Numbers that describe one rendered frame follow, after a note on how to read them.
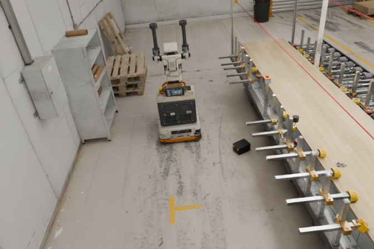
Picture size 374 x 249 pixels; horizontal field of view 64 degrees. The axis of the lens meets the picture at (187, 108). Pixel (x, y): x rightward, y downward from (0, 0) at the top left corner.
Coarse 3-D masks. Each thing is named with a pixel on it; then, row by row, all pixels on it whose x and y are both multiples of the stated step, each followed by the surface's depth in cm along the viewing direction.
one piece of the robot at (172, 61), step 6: (162, 54) 431; (180, 54) 424; (162, 60) 425; (168, 60) 424; (174, 60) 425; (180, 60) 425; (168, 66) 427; (174, 66) 428; (174, 72) 439; (168, 78) 444; (174, 78) 444; (180, 78) 445
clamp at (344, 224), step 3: (336, 216) 208; (336, 219) 207; (336, 222) 207; (339, 222) 203; (342, 222) 202; (345, 222) 202; (342, 225) 200; (345, 225) 200; (348, 225) 200; (342, 228) 200; (345, 228) 198; (342, 231) 200; (345, 231) 197; (348, 231) 197; (351, 231) 198; (345, 234) 199; (348, 234) 199
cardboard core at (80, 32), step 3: (75, 30) 435; (78, 30) 434; (81, 30) 434; (84, 30) 433; (66, 33) 433; (69, 33) 433; (72, 33) 433; (75, 33) 434; (78, 33) 434; (81, 33) 434; (84, 33) 434; (87, 33) 439; (66, 36) 436; (69, 36) 437
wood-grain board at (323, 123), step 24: (264, 48) 504; (288, 48) 494; (264, 72) 426; (288, 72) 419; (312, 72) 412; (288, 96) 364; (312, 96) 359; (336, 96) 354; (312, 120) 317; (336, 120) 313; (360, 120) 310; (312, 144) 284; (336, 144) 281; (360, 144) 278; (360, 168) 252; (360, 192) 231; (360, 216) 213
